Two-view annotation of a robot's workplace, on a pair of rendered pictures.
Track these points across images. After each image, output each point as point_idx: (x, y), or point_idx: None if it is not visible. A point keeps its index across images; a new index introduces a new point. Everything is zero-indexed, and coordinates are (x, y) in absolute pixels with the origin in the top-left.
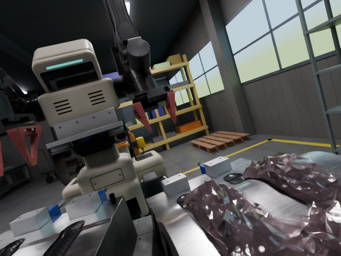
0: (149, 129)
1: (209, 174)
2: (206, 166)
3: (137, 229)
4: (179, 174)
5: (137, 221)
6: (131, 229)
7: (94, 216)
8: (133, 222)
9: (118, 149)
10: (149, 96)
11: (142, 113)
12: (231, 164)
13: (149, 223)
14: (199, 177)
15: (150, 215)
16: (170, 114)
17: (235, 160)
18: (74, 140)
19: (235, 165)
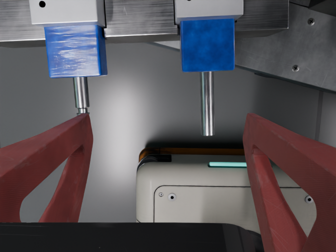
0: (256, 114)
1: (103, 5)
2: (98, 4)
3: (304, 31)
4: (184, 5)
5: (298, 68)
6: None
7: None
8: (306, 72)
9: None
10: (233, 244)
11: (317, 148)
12: (24, 18)
13: (275, 35)
14: (127, 26)
15: (266, 71)
16: (73, 201)
17: (1, 38)
18: None
19: (19, 2)
